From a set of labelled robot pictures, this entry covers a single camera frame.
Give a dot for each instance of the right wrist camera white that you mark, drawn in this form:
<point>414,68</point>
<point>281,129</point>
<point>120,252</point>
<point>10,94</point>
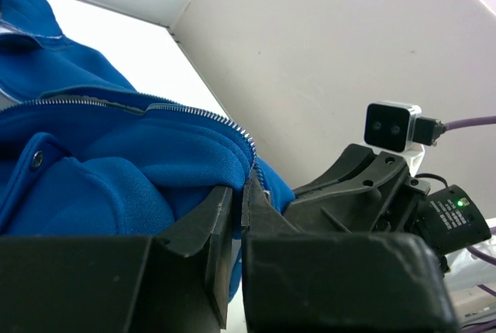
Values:
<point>390,126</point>

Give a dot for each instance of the blue zip jacket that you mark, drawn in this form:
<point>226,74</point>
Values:
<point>84,153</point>

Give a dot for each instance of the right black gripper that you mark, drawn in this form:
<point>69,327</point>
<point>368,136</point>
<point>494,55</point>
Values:
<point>363,191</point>

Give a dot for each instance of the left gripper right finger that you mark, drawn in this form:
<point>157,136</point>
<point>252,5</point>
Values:
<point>296,281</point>

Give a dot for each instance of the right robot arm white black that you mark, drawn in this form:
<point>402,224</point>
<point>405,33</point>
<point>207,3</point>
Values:
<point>448,220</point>

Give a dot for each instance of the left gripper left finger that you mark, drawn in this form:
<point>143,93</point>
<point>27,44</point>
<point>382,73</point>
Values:
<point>177,281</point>

